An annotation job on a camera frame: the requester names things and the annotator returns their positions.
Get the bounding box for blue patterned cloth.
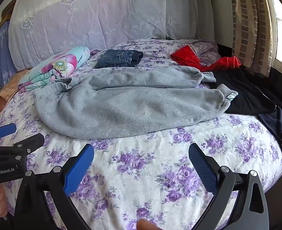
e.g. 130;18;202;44
0;20;18;88

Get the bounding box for folded blue jeans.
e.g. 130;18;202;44
95;49;143;69

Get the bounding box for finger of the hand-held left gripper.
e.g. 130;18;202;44
0;133;45;160
0;123;17;146

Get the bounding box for white lace cover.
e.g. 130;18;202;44
8;0;215;69

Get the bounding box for purple floral bedsheet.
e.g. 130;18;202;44
0;38;282;230

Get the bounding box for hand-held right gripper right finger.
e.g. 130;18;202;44
188;143;270;230

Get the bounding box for beige checked curtain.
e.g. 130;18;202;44
230;0;280;77

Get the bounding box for grey fleece pants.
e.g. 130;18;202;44
33;65;239;140

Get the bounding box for folded colourful floral blanket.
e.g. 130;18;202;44
18;46;91;92

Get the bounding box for person's left hand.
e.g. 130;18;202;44
0;187;8;219

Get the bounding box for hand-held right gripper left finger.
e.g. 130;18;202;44
13;144;95;230

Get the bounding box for purple floral pillow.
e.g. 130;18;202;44
191;41;222;67

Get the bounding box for black garment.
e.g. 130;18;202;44
209;67;277;116

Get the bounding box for person's right hand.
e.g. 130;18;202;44
136;219;161;230

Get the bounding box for red garment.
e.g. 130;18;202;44
170;45;241;72

